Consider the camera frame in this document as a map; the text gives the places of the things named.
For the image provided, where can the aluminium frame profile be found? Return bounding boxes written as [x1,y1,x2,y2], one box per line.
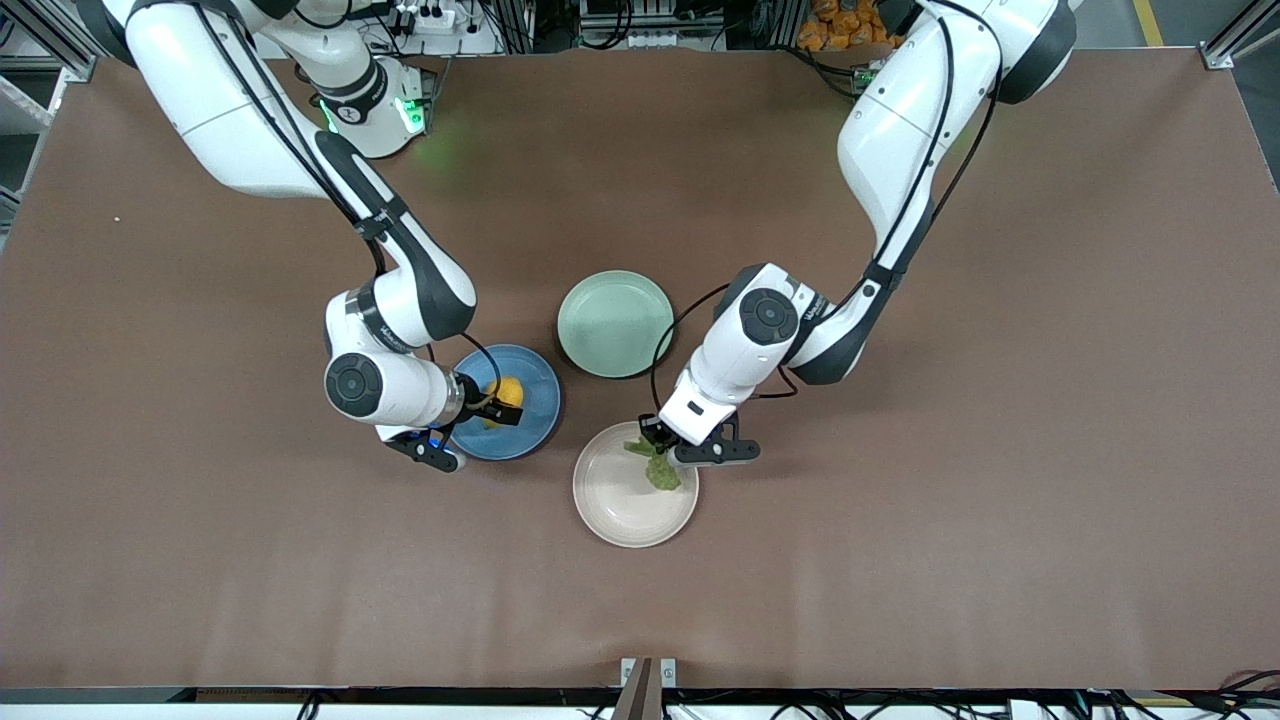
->
[1200,0,1280,72]
[0,0,99,85]

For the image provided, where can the green plate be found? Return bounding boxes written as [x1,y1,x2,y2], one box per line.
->
[557,270,676,380]

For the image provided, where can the green lettuce leaf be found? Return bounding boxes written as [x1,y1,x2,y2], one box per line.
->
[624,437,684,493]

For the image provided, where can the black cable under table edge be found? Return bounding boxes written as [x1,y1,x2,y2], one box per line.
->
[1212,668,1280,703]

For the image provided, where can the beige plate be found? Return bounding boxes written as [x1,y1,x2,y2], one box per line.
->
[572,421,700,549]

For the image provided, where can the orange snack bags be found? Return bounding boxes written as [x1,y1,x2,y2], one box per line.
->
[797,0,906,53]

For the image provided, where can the blue plate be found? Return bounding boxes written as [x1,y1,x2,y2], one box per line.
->
[447,344,563,462]

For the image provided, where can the grey equipment rack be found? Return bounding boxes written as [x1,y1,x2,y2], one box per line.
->
[575,0,731,52]

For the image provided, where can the black base cable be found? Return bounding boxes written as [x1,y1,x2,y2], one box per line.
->
[780,44,863,98]

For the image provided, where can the yellow lemon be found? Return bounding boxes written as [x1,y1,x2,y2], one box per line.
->
[484,377,525,429]

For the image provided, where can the white power strip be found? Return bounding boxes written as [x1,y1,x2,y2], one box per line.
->
[393,3,462,34]

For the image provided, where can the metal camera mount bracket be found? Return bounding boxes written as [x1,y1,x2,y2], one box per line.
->
[620,657,679,720]

